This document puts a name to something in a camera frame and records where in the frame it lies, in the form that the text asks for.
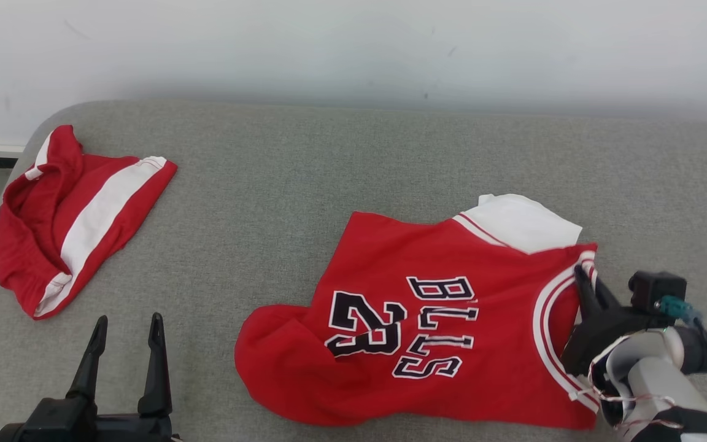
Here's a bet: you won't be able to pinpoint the red white thin wire bundle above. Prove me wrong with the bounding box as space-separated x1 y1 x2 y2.
574 368 686 430

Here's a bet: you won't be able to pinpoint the red basketball jersey white sleeves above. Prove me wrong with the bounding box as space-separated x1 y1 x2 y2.
234 194 601 430

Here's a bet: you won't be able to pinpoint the red shorts white stripe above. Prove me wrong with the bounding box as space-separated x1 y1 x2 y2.
0 125 178 320

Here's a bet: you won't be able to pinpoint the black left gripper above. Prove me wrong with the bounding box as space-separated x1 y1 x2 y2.
0 312 182 442

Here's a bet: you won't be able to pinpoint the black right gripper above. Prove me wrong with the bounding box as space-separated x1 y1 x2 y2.
561 265 667 376

